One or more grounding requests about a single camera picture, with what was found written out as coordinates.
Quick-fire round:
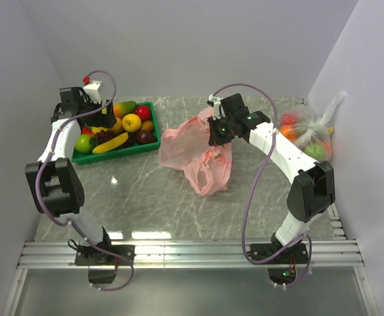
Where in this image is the red fake apple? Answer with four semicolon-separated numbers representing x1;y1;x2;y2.
135;105;152;122

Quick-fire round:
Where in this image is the dark red fake fruit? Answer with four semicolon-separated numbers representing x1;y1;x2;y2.
136;130;158;145

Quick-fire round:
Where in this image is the brown fake kiwi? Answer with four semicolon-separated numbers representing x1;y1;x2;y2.
141;120;155;132

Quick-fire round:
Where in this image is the pink plastic bag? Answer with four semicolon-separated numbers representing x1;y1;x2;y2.
158;107;233;196

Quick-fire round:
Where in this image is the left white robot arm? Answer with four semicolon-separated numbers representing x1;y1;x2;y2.
25;87;116;265

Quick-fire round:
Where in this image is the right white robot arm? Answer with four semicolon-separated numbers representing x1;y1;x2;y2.
207;93;335;264

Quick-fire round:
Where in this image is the red fake strawberry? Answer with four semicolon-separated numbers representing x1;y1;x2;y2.
82;126;94;136

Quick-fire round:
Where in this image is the dark fake grape bunch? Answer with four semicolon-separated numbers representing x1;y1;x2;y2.
94;130;136;149

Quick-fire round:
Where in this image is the orange fake orange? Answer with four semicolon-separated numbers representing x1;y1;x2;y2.
109;117;124;134

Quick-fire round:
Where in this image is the green red fake mango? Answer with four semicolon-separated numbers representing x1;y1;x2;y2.
113;101;137;119

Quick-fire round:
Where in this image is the green fake apple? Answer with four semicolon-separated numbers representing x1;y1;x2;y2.
74;134;95;154

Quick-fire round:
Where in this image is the yellow fake banana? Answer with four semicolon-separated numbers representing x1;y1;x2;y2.
92;132;129;154

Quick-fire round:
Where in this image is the clear bag of fruits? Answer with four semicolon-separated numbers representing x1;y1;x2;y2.
279;92;347;162

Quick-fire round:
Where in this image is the green plastic tray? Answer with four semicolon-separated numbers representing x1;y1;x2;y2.
72;101;161;165

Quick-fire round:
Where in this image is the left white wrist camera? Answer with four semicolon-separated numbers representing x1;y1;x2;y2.
83;80;103;103

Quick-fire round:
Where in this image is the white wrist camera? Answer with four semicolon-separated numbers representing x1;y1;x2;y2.
207;94;222;119
83;80;103;103

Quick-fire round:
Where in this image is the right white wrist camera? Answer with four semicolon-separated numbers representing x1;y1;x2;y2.
207;94;222;119

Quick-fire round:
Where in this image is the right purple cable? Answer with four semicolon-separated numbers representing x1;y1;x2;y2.
208;83;312;289

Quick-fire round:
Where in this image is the aluminium mounting rail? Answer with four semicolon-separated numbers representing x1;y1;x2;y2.
17;240;364;269

